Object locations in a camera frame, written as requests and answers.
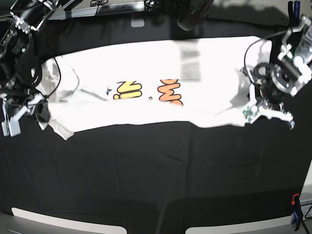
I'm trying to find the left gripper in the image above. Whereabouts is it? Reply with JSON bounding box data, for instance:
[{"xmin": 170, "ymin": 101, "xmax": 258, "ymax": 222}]
[{"xmin": 247, "ymin": 84, "xmax": 295, "ymax": 129}]

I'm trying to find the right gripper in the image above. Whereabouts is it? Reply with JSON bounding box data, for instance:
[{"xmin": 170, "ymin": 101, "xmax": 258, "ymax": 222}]
[{"xmin": 1, "ymin": 90, "xmax": 50, "ymax": 123}]

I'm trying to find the white printed t-shirt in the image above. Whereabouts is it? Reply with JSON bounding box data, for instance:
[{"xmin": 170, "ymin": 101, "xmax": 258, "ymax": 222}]
[{"xmin": 38, "ymin": 36, "xmax": 272, "ymax": 139}]

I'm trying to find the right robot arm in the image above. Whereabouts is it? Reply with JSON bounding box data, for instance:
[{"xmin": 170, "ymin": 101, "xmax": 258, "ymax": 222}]
[{"xmin": 0, "ymin": 0, "xmax": 59, "ymax": 123}]

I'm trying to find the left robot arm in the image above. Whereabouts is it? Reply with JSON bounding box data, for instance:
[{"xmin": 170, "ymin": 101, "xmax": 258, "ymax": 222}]
[{"xmin": 242, "ymin": 15, "xmax": 312, "ymax": 129}]

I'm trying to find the blue clamp top right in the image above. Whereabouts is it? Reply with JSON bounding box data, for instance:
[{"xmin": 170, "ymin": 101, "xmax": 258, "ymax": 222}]
[{"xmin": 288, "ymin": 0, "xmax": 301, "ymax": 26}]

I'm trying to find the red blue clamp bottom right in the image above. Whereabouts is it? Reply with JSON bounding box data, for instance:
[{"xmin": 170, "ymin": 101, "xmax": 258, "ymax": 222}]
[{"xmin": 291, "ymin": 194, "xmax": 303, "ymax": 232}]

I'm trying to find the black table cloth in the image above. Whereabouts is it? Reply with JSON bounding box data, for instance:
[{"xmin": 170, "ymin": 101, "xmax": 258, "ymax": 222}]
[{"xmin": 0, "ymin": 15, "xmax": 312, "ymax": 234}]

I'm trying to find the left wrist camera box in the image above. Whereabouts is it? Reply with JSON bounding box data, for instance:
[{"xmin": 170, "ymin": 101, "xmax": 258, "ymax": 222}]
[{"xmin": 242, "ymin": 105, "xmax": 259, "ymax": 124}]

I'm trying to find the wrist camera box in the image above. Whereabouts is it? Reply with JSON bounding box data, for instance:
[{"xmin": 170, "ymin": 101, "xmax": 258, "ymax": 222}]
[
  {"xmin": 242, "ymin": 105, "xmax": 259, "ymax": 124},
  {"xmin": 1, "ymin": 121, "xmax": 21, "ymax": 137}
]

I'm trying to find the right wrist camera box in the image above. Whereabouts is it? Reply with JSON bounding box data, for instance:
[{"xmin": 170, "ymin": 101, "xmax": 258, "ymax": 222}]
[{"xmin": 1, "ymin": 121, "xmax": 21, "ymax": 137}]

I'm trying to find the grey camera mount base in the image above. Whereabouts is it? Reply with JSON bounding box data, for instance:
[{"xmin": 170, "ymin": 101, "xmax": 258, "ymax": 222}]
[{"xmin": 131, "ymin": 12, "xmax": 145, "ymax": 28}]

